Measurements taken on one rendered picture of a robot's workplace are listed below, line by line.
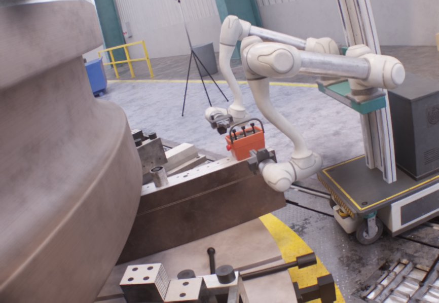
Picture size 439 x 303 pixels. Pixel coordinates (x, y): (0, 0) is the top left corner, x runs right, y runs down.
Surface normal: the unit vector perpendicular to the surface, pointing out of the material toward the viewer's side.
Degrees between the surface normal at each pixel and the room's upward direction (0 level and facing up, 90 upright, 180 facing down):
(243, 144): 97
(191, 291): 0
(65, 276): 90
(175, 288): 0
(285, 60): 88
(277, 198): 90
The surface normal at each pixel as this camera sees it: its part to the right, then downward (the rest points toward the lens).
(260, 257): -0.25, -0.93
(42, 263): 0.95, -0.17
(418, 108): 0.15, 0.26
